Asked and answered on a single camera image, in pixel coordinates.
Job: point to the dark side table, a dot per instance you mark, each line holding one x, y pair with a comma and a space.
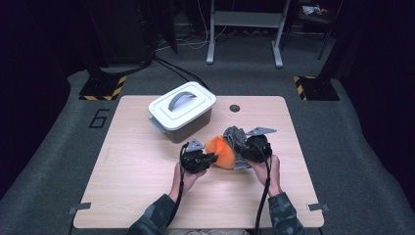
314, 19

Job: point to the person's left hand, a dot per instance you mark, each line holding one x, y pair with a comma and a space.
182, 182

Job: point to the black base with hazard stripes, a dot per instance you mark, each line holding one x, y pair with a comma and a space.
319, 89
101, 88

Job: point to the orange plush toy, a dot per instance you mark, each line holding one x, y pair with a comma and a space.
221, 153

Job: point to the transparent brown storage box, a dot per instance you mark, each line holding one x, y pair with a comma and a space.
192, 130

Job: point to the white metal stand frame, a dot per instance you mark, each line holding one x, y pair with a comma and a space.
248, 19

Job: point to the dark curtain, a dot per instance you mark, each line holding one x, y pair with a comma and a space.
385, 65
32, 65

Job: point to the grey knitted cloth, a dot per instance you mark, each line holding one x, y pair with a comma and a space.
236, 137

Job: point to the person's right hand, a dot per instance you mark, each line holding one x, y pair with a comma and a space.
273, 176

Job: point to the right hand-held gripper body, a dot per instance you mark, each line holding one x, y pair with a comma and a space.
259, 148

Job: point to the small colourful object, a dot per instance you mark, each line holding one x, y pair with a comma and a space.
311, 9

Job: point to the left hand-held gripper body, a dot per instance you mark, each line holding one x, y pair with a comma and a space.
193, 160

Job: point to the grey tape piece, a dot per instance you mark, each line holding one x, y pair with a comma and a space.
318, 207
80, 207

